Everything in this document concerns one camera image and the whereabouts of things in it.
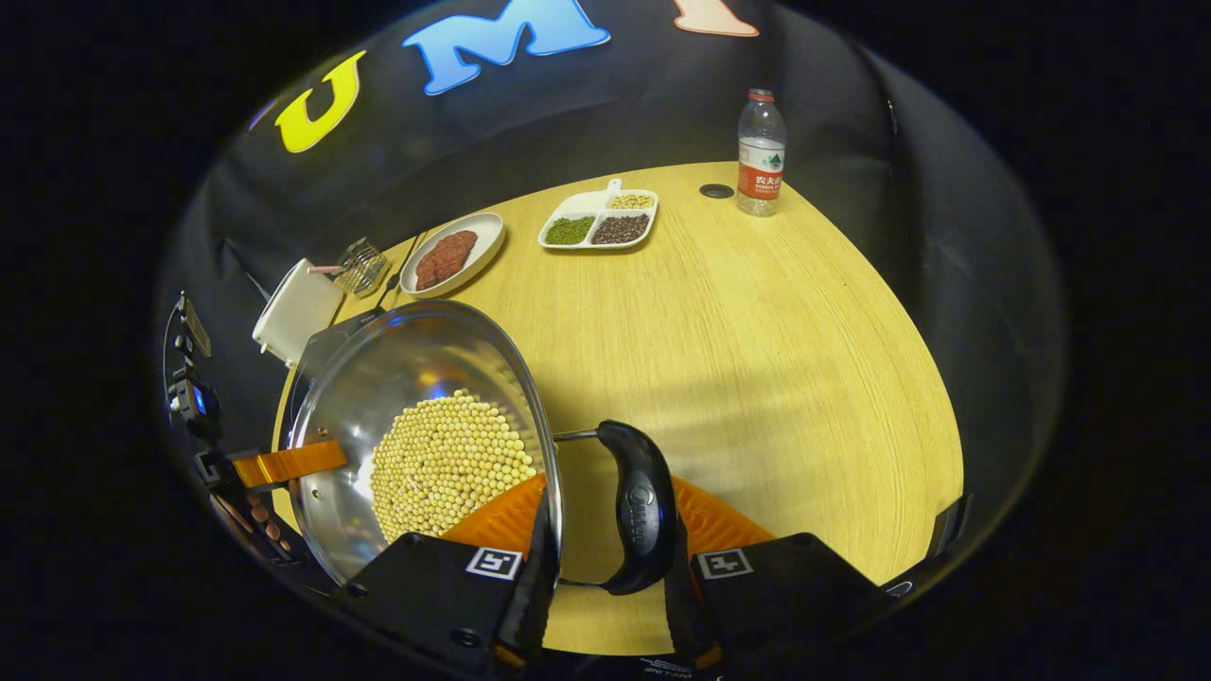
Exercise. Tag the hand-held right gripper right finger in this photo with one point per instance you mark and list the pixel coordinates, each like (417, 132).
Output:
(683, 615)

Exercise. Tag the green mung bean heap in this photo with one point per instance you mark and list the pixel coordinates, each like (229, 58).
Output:
(570, 231)

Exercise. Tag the clear plastic water bottle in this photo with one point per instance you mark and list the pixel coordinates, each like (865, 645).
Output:
(762, 170)

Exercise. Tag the round white plate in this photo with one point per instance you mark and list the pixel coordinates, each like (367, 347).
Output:
(482, 236)

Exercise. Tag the small yellow soybean heap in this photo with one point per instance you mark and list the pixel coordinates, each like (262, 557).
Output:
(632, 200)

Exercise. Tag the black backdrop cloth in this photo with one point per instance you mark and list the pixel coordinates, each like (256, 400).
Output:
(615, 104)

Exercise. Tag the stainless steel pot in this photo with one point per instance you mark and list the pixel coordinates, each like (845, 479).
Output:
(407, 359)

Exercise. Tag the white toaster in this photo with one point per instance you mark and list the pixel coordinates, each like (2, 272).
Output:
(298, 312)

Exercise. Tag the large yellow soybean heap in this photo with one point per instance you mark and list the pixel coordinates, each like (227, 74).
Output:
(445, 463)

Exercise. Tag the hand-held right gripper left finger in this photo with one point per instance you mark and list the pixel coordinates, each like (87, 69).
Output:
(535, 605)

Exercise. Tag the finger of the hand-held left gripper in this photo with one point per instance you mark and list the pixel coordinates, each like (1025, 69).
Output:
(293, 462)

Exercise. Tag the black induction cooktop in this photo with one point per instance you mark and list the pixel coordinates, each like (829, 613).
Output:
(326, 345)

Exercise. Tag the white divided plate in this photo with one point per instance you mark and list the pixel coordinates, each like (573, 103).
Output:
(582, 203)

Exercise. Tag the red meat piece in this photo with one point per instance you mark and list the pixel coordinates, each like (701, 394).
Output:
(431, 271)
(457, 248)

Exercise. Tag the dark red bean heap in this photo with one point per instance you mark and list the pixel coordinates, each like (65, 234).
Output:
(622, 229)

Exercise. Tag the black table grommet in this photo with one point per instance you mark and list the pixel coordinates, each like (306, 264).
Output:
(717, 191)

